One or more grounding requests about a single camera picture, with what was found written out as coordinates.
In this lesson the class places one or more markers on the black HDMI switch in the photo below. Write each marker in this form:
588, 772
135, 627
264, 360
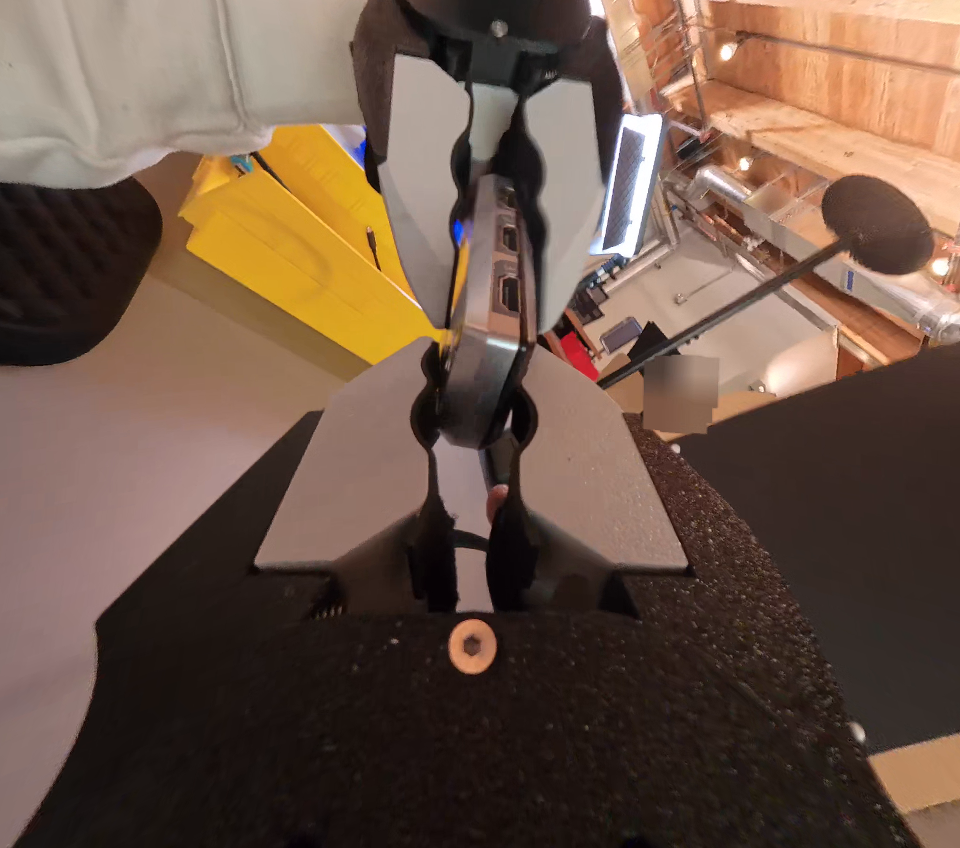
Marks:
480, 383

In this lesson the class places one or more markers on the red plastic bin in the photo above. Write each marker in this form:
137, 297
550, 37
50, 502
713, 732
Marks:
579, 353

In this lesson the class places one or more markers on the studio light panel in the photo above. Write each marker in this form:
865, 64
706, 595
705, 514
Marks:
630, 188

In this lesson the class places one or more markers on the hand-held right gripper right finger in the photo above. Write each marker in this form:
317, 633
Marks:
600, 488

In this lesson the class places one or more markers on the yellow plastic bin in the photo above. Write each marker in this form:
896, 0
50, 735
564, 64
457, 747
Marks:
322, 173
285, 263

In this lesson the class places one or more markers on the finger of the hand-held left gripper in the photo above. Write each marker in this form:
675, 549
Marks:
574, 188
420, 173

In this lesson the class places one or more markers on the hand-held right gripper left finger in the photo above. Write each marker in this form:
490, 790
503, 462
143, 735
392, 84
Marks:
352, 480

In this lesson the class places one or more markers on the person's left forearm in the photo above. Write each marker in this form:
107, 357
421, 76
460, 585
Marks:
150, 38

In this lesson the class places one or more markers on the person's right hand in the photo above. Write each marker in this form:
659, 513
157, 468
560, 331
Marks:
497, 503

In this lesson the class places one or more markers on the black mesh cushion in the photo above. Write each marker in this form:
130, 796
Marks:
67, 270

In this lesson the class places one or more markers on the grey desk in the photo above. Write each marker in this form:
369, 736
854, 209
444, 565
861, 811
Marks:
150, 450

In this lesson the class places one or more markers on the black board with tan frame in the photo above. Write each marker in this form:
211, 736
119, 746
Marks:
825, 525

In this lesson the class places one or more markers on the silver ventilation duct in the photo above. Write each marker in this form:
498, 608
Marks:
900, 308

